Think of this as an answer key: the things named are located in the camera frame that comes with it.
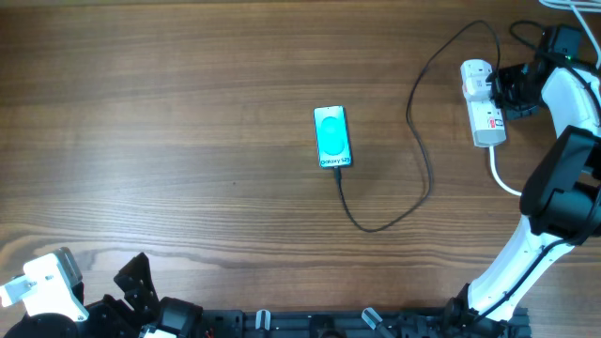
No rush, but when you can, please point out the white power strip cord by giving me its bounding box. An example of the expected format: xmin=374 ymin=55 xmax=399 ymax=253
xmin=487 ymin=0 xmax=601 ymax=197

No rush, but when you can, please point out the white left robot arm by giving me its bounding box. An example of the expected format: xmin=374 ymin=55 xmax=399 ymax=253
xmin=1 ymin=247 xmax=203 ymax=338

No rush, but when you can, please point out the white power strip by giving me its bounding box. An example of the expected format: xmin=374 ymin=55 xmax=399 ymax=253
xmin=460 ymin=59 xmax=506 ymax=148

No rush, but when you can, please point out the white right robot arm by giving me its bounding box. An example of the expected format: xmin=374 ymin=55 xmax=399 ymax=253
xmin=440 ymin=24 xmax=600 ymax=337

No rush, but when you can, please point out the black USB charging cable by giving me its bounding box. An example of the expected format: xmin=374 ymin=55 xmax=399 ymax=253
xmin=332 ymin=19 xmax=501 ymax=234

